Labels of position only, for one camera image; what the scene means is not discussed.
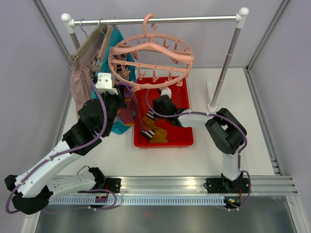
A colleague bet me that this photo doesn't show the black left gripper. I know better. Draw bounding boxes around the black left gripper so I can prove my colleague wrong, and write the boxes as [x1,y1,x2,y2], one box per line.
[95,84,128,134]

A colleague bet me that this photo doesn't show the yellow brown striped sock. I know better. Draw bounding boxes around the yellow brown striped sock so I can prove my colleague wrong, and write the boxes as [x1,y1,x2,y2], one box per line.
[139,126,169,144]
[143,110,157,128]

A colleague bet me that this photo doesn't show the purple sock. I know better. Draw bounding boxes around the purple sock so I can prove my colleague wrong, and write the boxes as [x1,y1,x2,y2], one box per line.
[117,107,135,127]
[118,82,146,131]

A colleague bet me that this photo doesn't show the pink round clip hanger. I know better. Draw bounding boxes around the pink round clip hanger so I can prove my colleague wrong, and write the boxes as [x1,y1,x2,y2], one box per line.
[108,23,194,92]

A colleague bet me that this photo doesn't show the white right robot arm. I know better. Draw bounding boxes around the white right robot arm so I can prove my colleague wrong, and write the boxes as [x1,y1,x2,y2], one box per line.
[151,95,247,192]

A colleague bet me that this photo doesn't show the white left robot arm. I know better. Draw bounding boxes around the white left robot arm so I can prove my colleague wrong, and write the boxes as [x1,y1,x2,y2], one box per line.
[4,92,122,215]

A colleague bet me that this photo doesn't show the beige clip hanger right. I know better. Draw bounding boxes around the beige clip hanger right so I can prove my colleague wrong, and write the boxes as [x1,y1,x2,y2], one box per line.
[92,25,115,73]

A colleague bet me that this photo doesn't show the beige clip hanger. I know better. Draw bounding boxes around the beige clip hanger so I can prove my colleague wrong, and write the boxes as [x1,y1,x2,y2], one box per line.
[92,25,115,73]
[66,25,107,70]

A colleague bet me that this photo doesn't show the beige clip hanger left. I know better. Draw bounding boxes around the beige clip hanger left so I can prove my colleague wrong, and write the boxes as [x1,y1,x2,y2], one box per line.
[66,25,107,70]

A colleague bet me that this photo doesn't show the red plastic bin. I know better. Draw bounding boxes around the red plastic bin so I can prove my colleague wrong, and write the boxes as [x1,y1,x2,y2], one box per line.
[134,77,193,149]

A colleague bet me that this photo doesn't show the pink skirt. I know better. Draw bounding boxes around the pink skirt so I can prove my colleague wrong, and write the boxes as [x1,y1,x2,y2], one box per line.
[70,48,100,119]

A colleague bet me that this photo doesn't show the teal shirt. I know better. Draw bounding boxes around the teal shirt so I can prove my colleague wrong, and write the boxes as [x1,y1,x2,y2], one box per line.
[92,25,136,135]

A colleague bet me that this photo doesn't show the silver clothes rack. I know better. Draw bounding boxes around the silver clothes rack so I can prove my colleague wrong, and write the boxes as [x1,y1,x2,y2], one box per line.
[61,7,249,112]

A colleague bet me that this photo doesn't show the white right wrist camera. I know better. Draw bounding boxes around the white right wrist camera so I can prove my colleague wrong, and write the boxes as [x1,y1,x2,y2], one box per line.
[159,87,172,99]

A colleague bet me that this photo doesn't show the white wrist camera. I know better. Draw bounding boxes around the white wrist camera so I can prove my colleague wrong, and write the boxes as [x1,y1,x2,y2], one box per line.
[95,72,118,95]
[159,87,172,99]

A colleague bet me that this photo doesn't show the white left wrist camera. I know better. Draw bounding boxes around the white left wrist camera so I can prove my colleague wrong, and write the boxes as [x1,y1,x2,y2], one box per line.
[95,72,118,95]

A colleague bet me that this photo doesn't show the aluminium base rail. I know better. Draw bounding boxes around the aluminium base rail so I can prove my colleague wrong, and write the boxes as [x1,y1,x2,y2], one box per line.
[48,176,298,196]

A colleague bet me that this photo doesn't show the white slotted cable duct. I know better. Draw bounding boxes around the white slotted cable duct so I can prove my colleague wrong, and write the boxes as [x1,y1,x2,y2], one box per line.
[50,195,225,206]

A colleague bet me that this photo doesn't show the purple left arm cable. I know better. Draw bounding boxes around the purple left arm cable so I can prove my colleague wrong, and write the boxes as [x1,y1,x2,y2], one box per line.
[5,81,108,214]

